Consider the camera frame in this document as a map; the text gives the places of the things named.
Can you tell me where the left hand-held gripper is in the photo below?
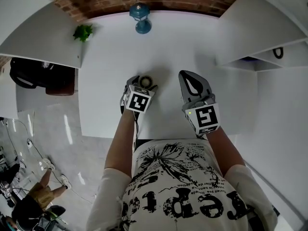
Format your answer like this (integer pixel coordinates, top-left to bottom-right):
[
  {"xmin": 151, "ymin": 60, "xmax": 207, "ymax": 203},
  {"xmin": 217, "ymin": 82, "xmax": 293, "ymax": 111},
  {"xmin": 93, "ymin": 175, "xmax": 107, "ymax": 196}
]
[{"xmin": 120, "ymin": 75, "xmax": 159, "ymax": 115}]

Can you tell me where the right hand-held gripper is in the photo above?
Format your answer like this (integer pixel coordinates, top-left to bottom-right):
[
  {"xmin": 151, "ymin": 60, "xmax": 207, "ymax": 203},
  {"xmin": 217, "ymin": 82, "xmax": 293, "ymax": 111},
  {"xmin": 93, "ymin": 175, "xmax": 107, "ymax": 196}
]
[{"xmin": 178, "ymin": 70, "xmax": 221, "ymax": 136}]

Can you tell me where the white tape roll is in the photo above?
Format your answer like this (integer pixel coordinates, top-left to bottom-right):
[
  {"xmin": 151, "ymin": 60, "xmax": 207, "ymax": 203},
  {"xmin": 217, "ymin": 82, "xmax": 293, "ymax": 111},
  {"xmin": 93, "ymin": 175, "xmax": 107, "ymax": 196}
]
[{"xmin": 138, "ymin": 75, "xmax": 155, "ymax": 89}]

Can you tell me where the person's right forearm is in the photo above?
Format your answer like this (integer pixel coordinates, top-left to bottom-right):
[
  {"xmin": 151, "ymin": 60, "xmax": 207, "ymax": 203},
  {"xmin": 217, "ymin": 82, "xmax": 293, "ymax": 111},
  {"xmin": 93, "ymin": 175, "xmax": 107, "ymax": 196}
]
[{"xmin": 205, "ymin": 126, "xmax": 246, "ymax": 178}]

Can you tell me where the person's left forearm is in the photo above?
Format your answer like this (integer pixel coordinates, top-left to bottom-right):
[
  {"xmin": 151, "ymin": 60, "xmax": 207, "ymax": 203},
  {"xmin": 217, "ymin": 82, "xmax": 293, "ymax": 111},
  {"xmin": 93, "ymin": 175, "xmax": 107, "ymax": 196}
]
[{"xmin": 104, "ymin": 108, "xmax": 139, "ymax": 178}]

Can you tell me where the white desk with hutch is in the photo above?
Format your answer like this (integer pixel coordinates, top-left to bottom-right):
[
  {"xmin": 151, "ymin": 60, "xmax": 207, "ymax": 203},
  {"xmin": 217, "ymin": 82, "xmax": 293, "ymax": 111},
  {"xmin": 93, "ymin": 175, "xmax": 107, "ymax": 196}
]
[{"xmin": 0, "ymin": 0, "xmax": 308, "ymax": 141}]

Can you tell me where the blue lantern lamp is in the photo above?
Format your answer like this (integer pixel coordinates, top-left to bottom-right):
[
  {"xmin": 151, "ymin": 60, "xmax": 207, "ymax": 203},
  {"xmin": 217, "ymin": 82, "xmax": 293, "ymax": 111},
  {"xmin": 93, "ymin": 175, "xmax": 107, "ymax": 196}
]
[{"xmin": 129, "ymin": 3, "xmax": 152, "ymax": 35}]

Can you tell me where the small green potted plant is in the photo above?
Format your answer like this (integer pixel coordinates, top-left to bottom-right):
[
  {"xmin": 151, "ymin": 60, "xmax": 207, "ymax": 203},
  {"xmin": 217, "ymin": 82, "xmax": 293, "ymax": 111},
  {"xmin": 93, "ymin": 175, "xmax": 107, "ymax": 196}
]
[{"xmin": 73, "ymin": 24, "xmax": 94, "ymax": 42}]

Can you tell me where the wooden chair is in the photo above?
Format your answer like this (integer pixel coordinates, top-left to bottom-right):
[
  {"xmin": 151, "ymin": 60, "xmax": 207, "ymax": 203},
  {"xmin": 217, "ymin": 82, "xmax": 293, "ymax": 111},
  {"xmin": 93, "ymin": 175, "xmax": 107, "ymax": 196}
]
[{"xmin": 45, "ymin": 67, "xmax": 76, "ymax": 96}]

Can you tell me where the brown mug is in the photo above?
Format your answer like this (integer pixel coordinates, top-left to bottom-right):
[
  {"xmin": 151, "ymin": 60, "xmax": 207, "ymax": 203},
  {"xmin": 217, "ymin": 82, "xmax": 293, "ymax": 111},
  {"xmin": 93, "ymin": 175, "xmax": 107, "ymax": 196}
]
[{"xmin": 273, "ymin": 46, "xmax": 284, "ymax": 59}]

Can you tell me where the white printed t-shirt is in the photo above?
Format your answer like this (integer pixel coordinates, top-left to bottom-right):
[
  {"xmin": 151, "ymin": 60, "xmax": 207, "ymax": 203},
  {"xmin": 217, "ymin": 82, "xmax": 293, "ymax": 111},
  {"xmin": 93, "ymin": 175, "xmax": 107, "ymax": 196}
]
[{"xmin": 86, "ymin": 138, "xmax": 279, "ymax": 231}]

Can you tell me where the black backpack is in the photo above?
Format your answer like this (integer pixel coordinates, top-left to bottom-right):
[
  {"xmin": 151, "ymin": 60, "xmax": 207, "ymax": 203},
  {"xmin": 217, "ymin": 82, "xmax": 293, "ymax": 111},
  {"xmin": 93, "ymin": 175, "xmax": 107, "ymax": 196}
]
[{"xmin": 9, "ymin": 58, "xmax": 74, "ymax": 89}]

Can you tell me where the black office chair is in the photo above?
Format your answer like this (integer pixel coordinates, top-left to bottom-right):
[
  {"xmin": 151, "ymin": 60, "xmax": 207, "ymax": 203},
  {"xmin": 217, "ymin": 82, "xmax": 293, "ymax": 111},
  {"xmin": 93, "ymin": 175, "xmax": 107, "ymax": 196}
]
[{"xmin": 36, "ymin": 205, "xmax": 66, "ymax": 231}]

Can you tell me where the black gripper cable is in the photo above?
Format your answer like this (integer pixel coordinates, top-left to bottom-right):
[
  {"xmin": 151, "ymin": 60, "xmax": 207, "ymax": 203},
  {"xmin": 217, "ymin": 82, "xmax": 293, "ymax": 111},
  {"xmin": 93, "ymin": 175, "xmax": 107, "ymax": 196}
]
[{"xmin": 131, "ymin": 111, "xmax": 141, "ymax": 152}]

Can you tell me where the black floor cable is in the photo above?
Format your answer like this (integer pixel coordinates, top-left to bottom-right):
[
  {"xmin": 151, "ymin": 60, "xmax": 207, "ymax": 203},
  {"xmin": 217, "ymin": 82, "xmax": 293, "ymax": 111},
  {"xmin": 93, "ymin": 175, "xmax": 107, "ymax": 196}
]
[{"xmin": 28, "ymin": 138, "xmax": 49, "ymax": 163}]

